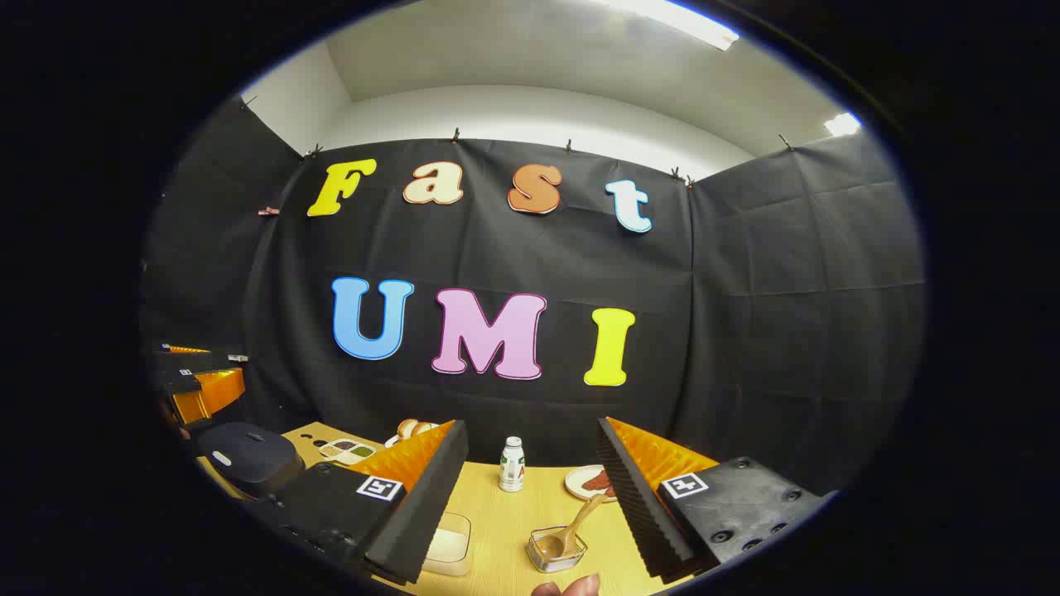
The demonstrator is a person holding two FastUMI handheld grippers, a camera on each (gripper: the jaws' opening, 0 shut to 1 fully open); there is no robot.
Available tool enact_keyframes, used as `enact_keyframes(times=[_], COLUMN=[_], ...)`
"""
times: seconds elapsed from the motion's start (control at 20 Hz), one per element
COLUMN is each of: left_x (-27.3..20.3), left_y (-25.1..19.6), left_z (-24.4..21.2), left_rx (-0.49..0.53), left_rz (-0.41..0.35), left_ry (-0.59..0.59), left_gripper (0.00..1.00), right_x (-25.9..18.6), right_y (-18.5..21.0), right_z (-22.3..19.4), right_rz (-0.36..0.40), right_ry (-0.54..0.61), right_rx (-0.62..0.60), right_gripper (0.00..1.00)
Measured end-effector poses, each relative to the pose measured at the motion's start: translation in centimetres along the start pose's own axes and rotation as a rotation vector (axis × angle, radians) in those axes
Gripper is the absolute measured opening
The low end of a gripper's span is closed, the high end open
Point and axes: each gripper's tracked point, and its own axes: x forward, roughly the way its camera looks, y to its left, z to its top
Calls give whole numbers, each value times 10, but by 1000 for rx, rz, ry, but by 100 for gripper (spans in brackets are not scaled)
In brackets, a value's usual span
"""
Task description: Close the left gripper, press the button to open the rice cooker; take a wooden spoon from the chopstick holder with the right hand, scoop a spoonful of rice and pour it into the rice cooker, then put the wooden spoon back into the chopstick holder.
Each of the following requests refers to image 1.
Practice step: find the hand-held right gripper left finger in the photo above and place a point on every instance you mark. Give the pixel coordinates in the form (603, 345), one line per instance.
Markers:
(422, 513)

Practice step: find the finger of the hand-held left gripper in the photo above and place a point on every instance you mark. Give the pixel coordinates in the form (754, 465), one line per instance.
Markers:
(199, 362)
(215, 393)

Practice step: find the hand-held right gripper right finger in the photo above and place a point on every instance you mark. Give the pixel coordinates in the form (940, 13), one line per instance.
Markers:
(638, 505)

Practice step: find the white rice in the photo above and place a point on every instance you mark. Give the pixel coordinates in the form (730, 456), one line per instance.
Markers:
(447, 550)

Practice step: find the black and silver rice cooker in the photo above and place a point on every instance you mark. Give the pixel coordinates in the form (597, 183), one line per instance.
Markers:
(248, 455)

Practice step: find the wooden spoon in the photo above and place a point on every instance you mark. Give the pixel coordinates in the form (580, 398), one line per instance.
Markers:
(571, 530)

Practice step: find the clear plastic box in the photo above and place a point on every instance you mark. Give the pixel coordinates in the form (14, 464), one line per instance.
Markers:
(451, 521)

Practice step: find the red meat slice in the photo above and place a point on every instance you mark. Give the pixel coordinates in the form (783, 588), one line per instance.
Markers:
(599, 483)

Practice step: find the white round plate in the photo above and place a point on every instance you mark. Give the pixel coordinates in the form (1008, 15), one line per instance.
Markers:
(578, 484)

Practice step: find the toast bread slice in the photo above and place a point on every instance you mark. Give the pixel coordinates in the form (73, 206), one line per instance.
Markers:
(424, 429)
(406, 428)

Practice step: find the white divided grain dish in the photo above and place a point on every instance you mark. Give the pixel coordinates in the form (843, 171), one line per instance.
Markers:
(348, 451)

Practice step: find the white milk bottle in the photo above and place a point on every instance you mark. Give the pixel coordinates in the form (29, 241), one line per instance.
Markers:
(512, 468)

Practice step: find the black backdrop cloth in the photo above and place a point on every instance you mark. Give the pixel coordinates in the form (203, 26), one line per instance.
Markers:
(497, 248)

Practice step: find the row of black cloth clips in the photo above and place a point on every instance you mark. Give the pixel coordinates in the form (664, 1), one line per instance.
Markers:
(455, 134)

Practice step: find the small ceiling light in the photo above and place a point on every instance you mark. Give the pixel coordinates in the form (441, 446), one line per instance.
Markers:
(842, 124)

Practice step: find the long ceiling light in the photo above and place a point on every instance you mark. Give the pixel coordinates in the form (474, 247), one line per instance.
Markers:
(679, 21)

